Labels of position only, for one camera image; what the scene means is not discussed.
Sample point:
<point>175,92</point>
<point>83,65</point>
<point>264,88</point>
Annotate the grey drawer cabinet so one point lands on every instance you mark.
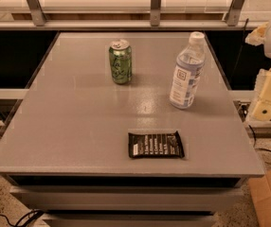
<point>66,153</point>

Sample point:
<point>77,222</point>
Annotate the blue plastic water bottle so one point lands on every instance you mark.
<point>187,72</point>

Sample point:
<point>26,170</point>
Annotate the white shelf with metal brackets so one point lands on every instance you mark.
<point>133,14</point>

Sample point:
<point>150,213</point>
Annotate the green soda can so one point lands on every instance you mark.
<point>120,58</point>

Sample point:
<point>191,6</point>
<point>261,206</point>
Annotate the black snack bar wrapper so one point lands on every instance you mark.
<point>155,145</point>

